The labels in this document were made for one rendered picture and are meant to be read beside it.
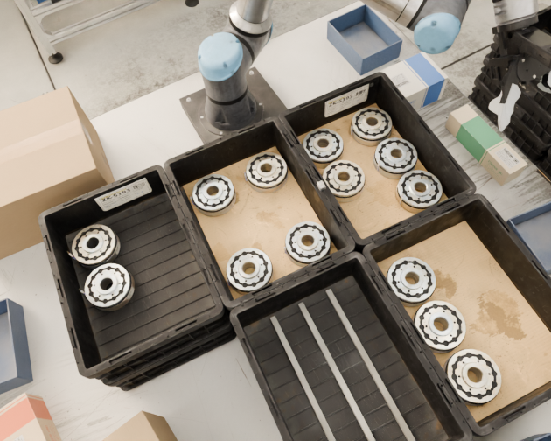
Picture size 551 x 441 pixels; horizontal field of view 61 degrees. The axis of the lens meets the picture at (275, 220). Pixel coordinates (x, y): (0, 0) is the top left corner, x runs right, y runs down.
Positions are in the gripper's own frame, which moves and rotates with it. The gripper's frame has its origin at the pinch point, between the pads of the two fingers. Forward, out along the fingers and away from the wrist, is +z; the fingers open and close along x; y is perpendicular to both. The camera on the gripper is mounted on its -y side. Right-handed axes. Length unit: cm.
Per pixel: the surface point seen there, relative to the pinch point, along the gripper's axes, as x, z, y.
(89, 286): 99, 7, 21
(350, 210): 36.5, 11.5, 19.2
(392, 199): 26.1, 12.3, 18.2
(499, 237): 12.6, 21.3, -1.1
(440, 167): 14.1, 7.6, 15.0
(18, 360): 121, 19, 24
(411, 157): 17.5, 4.8, 21.5
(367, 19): -3, -29, 74
